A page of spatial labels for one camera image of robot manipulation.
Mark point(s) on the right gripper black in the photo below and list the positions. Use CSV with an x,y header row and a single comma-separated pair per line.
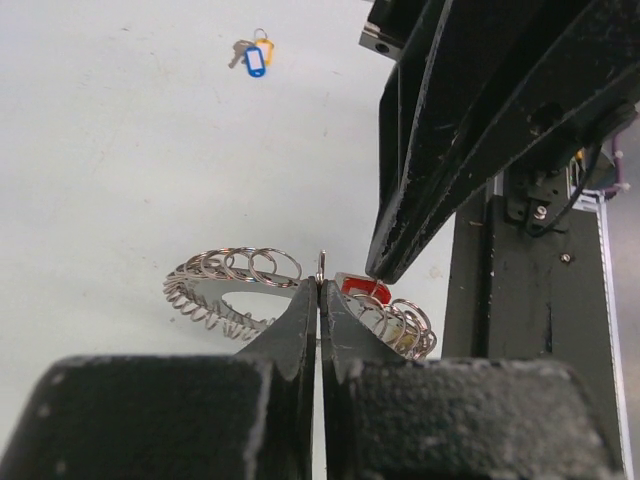
x,y
479,85

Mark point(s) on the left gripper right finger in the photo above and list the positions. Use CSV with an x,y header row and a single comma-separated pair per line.
x,y
461,418

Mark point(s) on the red tagged key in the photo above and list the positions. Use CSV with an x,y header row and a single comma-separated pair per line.
x,y
352,285

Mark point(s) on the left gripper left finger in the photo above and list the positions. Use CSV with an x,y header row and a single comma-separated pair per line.
x,y
243,416

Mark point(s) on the blue tagged key bunch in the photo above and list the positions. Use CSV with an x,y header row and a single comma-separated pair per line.
x,y
255,55

